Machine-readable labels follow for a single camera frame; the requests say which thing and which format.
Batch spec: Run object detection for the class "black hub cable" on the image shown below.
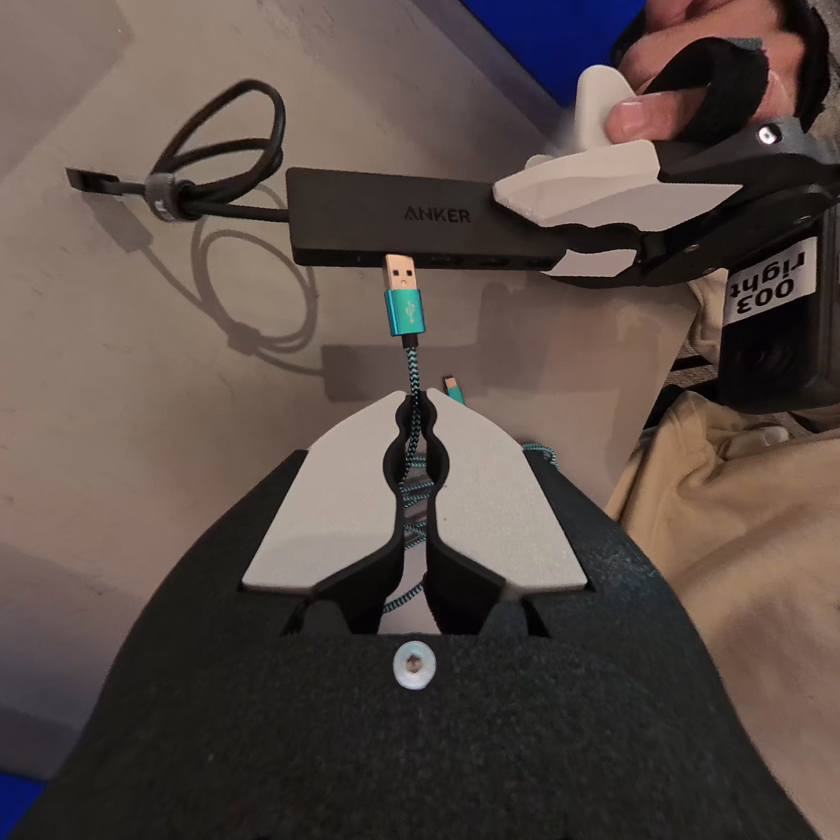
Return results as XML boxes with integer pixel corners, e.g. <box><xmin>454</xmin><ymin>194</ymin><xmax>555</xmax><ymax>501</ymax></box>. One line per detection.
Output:
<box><xmin>66</xmin><ymin>79</ymin><xmax>293</xmax><ymax>227</ymax></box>

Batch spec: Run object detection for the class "beige hoodie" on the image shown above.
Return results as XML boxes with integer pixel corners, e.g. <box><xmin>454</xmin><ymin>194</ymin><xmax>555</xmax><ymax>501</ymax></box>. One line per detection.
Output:
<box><xmin>604</xmin><ymin>269</ymin><xmax>840</xmax><ymax>840</ymax></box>

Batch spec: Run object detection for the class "teal braided usb cable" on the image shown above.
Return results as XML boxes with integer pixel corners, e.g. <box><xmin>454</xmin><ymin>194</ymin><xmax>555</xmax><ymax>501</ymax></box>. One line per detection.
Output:
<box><xmin>381</xmin><ymin>252</ymin><xmax>560</xmax><ymax>616</ymax></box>

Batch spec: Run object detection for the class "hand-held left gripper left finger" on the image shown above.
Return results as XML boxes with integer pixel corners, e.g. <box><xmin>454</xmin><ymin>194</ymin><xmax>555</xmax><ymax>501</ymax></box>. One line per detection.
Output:
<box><xmin>240</xmin><ymin>390</ymin><xmax>410</xmax><ymax>598</ymax></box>

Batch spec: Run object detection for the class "blue plastic bin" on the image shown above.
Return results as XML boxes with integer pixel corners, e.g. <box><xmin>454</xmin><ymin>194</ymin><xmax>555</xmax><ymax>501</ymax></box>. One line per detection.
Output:
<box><xmin>459</xmin><ymin>0</ymin><xmax>651</xmax><ymax>109</ymax></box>
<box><xmin>0</xmin><ymin>771</ymin><xmax>47</xmax><ymax>840</ymax></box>

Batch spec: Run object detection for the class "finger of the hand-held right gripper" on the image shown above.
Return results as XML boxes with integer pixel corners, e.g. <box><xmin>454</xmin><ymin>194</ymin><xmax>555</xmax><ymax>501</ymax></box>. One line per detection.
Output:
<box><xmin>545</xmin><ymin>249</ymin><xmax>639</xmax><ymax>282</ymax></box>
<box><xmin>492</xmin><ymin>157</ymin><xmax>744</xmax><ymax>229</ymax></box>

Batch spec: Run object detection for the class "person's right hand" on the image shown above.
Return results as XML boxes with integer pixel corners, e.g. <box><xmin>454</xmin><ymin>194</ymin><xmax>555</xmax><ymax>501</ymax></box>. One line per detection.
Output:
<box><xmin>604</xmin><ymin>0</ymin><xmax>808</xmax><ymax>143</ymax></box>

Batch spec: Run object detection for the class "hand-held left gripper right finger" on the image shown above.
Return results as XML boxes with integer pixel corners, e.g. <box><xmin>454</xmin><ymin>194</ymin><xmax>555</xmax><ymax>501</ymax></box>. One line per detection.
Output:
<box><xmin>424</xmin><ymin>387</ymin><xmax>589</xmax><ymax>599</ymax></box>

